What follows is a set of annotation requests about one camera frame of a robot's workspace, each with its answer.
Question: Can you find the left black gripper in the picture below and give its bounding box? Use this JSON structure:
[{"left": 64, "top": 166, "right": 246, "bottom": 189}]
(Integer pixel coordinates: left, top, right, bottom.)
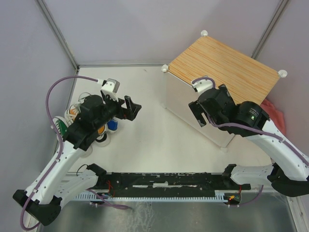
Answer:
[{"left": 95, "top": 93, "right": 141, "bottom": 129}]

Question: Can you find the white cabinet door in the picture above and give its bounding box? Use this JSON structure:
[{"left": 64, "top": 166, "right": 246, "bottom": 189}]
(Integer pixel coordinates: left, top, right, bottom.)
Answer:
[{"left": 164, "top": 72, "right": 234, "bottom": 148}]

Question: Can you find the wooden shoe cabinet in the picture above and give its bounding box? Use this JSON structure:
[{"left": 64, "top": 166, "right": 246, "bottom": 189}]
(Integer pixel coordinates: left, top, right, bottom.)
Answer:
[{"left": 161, "top": 30, "right": 287, "bottom": 150}]

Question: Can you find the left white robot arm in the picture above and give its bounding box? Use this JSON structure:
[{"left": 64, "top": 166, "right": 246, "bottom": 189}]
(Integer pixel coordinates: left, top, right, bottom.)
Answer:
[{"left": 13, "top": 94, "right": 142, "bottom": 226}]

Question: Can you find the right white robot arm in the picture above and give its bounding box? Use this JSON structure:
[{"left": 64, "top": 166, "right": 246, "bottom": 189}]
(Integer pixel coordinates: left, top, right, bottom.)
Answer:
[{"left": 188, "top": 78, "right": 309, "bottom": 197}]

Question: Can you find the blue sneaker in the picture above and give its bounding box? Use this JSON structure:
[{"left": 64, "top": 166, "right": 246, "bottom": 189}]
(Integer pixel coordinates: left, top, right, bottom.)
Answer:
[{"left": 107, "top": 119, "right": 118, "bottom": 133}]

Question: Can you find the pink cloth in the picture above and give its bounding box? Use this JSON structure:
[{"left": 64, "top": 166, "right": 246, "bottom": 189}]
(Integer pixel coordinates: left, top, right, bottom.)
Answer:
[{"left": 260, "top": 99, "right": 286, "bottom": 135}]

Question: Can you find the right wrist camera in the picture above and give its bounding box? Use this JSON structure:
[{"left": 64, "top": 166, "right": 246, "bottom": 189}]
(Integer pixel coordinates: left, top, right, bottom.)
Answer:
[{"left": 191, "top": 75, "right": 215, "bottom": 94}]

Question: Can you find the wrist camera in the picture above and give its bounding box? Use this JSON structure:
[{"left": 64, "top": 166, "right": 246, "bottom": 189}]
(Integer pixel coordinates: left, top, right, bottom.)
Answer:
[
  {"left": 101, "top": 78, "right": 120, "bottom": 102},
  {"left": 191, "top": 75, "right": 215, "bottom": 94}
]

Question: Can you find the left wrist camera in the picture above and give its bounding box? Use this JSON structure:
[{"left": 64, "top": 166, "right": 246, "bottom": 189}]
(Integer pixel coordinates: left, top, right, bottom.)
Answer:
[{"left": 101, "top": 78, "right": 120, "bottom": 102}]

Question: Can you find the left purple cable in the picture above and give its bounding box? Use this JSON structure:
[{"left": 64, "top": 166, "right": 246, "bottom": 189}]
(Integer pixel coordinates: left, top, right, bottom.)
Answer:
[{"left": 20, "top": 75, "right": 99, "bottom": 230}]

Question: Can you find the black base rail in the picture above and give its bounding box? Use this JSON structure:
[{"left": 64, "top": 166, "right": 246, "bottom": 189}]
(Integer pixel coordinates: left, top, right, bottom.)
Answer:
[{"left": 94, "top": 173, "right": 251, "bottom": 198}]

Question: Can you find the light blue cable duct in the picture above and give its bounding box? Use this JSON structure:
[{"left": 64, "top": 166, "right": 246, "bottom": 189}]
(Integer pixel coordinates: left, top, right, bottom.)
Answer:
[{"left": 72, "top": 189, "right": 230, "bottom": 202}]

